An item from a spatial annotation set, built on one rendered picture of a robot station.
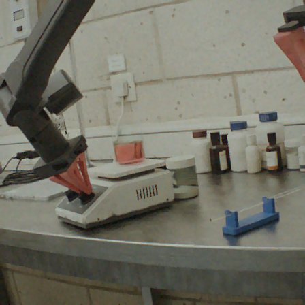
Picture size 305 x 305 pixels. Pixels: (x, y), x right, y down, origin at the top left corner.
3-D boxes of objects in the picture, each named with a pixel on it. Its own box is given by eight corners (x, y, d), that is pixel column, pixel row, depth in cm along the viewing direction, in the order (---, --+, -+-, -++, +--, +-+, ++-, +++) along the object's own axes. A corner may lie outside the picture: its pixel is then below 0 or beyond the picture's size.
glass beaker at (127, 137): (117, 171, 111) (110, 126, 110) (113, 166, 117) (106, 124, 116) (154, 164, 112) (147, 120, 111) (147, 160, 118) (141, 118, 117)
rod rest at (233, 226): (234, 235, 86) (232, 213, 86) (221, 233, 89) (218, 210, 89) (280, 218, 91) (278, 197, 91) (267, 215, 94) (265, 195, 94)
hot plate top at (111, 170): (114, 178, 106) (113, 173, 106) (84, 173, 116) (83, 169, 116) (168, 165, 112) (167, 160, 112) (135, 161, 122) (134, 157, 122)
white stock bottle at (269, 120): (263, 164, 140) (257, 111, 139) (290, 162, 137) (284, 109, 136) (257, 171, 134) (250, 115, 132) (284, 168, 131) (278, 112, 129)
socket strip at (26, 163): (79, 169, 176) (77, 155, 176) (1, 171, 200) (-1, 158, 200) (91, 165, 181) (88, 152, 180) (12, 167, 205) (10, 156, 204)
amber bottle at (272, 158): (276, 169, 132) (271, 131, 131) (285, 169, 129) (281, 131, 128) (265, 172, 131) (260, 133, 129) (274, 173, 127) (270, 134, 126)
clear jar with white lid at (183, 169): (195, 199, 115) (189, 159, 114) (166, 201, 118) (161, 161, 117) (203, 192, 121) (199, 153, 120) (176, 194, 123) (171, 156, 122)
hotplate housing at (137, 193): (85, 231, 102) (77, 187, 101) (56, 220, 113) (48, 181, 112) (186, 202, 114) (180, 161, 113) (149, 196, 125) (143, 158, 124)
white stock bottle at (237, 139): (258, 169, 135) (252, 121, 133) (232, 173, 136) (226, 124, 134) (255, 165, 141) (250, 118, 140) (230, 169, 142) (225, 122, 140)
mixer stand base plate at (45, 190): (46, 200, 135) (45, 196, 135) (-2, 197, 147) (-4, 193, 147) (124, 173, 159) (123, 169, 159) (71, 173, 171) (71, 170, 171)
